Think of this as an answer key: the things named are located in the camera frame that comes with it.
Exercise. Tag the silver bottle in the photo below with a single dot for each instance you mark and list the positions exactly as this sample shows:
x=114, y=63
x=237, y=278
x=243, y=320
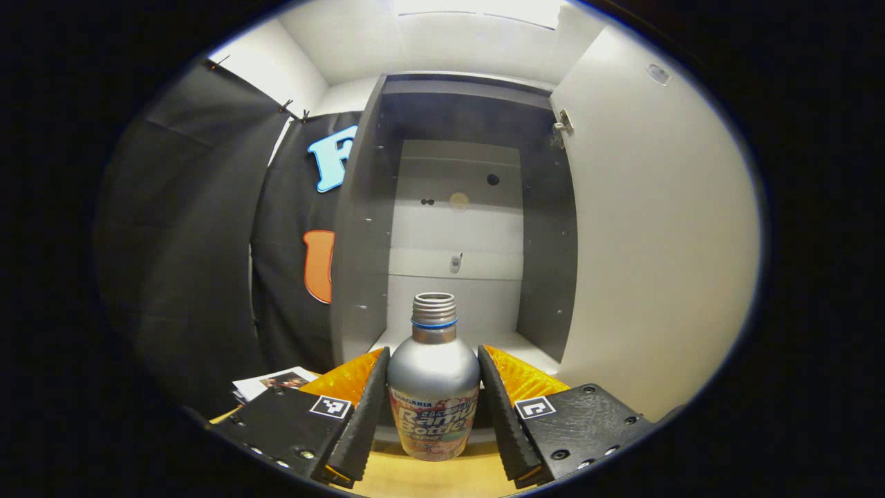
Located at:
x=432, y=373

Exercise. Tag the beige cabinet door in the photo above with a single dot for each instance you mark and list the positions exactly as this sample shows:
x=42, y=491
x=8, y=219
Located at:
x=657, y=242

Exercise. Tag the black backdrop cloth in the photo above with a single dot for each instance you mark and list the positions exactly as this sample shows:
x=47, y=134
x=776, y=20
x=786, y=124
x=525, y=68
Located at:
x=187, y=242

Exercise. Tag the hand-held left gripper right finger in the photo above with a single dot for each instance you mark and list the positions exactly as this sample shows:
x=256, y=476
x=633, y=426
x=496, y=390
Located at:
x=508, y=422

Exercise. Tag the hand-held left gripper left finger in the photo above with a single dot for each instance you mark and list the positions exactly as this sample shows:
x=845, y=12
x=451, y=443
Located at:
x=363, y=422

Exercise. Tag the ceiling light panel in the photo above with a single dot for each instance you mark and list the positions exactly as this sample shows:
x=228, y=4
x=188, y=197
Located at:
x=477, y=10

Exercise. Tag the white photo book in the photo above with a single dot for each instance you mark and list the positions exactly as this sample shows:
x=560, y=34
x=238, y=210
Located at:
x=273, y=382

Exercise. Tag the grey cabinet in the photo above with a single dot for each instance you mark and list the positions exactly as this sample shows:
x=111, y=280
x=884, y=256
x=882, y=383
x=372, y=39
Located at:
x=359, y=242

